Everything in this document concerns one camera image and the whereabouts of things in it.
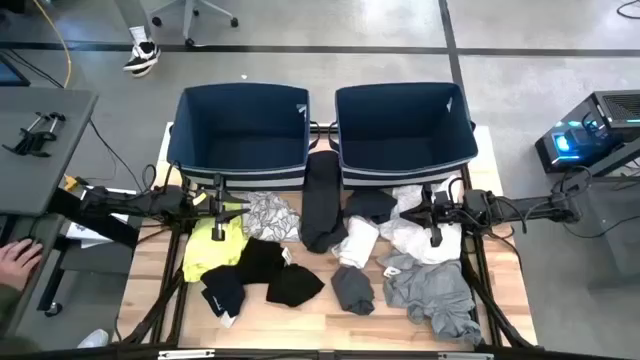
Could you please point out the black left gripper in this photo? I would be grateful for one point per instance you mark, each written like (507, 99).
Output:
(218, 230)

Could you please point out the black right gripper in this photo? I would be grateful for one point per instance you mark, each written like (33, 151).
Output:
(437, 215)

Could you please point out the large white shirt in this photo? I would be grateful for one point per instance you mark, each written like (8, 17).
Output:
(415, 245)

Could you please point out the white garment with line pattern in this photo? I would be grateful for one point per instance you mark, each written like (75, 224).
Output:
(272, 217)

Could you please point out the dark navy garment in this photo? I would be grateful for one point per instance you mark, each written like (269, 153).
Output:
(370, 205)
(225, 292)

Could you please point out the yellow-green shirt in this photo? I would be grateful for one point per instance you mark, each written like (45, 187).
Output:
(210, 250)

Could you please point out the black garment with white tag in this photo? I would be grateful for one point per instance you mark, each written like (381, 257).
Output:
(260, 260)

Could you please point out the light grey garment with tag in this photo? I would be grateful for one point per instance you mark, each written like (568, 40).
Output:
(425, 285)

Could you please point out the black rounded garment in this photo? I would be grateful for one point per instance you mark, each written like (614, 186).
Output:
(295, 285)

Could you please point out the dark grey garment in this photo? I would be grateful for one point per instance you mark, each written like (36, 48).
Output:
(352, 292)

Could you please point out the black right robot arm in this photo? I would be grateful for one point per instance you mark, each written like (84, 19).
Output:
(525, 205)

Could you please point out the person's forearm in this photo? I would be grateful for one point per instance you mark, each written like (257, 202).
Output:
(7, 310)

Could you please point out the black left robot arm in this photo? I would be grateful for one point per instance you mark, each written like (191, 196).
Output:
(150, 202)

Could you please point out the navy fabric storage bin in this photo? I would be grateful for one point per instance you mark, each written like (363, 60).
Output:
(405, 125)
(240, 125)

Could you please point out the dark navy folded garment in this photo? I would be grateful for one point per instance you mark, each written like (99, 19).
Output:
(225, 292)

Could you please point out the long black garment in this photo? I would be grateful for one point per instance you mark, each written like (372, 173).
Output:
(322, 210)

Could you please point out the black mounting beam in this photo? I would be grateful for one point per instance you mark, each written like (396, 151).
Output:
(100, 222)

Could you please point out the white paper sheet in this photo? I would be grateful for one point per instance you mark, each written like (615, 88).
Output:
(85, 232)

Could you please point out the yellow plug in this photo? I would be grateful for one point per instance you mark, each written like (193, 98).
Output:
(71, 183)

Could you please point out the person's black white shoe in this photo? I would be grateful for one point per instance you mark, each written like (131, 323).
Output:
(142, 57)

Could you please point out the black computer with blue lights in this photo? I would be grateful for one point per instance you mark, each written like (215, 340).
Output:
(580, 140)

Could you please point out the grey desk top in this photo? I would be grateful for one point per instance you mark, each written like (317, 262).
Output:
(45, 170)

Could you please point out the grey office chair base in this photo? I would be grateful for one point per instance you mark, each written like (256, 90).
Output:
(189, 15)

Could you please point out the grey metal stand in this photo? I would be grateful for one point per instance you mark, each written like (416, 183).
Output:
(612, 159)

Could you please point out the black clamp tool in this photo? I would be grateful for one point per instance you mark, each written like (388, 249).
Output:
(35, 135)

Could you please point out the person's leg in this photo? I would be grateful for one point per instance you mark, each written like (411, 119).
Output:
(136, 20)

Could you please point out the person's hand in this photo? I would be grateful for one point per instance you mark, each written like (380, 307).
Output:
(20, 262)

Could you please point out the dark grey desk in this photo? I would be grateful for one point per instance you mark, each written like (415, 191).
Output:
(30, 300)

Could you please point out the monitor screen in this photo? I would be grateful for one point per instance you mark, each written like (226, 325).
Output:
(11, 72)

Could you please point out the silver frame bracket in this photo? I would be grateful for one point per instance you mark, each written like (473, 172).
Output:
(185, 354)
(465, 356)

